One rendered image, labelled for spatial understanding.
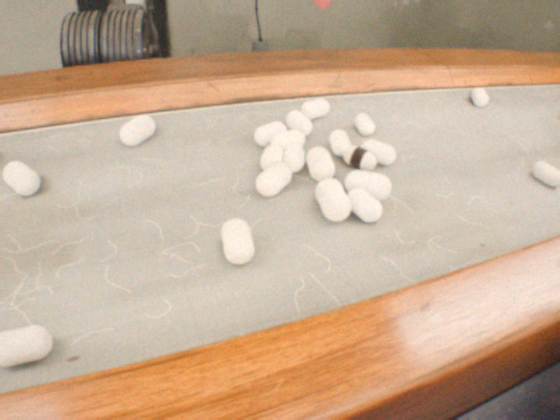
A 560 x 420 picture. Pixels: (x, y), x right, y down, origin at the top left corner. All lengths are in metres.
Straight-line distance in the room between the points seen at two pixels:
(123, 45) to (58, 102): 0.21
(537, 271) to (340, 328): 0.14
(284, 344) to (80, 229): 0.17
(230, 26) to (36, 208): 2.18
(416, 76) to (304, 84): 0.17
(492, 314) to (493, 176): 0.21
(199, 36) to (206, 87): 1.96
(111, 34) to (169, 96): 0.22
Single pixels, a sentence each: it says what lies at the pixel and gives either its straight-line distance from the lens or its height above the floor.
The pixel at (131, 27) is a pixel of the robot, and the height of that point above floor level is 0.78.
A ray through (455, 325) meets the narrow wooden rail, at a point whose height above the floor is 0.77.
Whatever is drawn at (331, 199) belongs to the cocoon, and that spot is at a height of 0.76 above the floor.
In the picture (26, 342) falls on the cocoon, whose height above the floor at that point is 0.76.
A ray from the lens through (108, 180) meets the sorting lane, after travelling 0.35.
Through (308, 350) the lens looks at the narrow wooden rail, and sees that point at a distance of 0.19.
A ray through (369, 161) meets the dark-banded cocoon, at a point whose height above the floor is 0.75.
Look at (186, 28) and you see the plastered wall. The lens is 2.40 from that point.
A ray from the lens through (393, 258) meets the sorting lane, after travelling 0.28.
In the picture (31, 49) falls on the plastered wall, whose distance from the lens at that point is 2.44.
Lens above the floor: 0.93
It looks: 38 degrees down
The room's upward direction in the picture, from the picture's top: 5 degrees clockwise
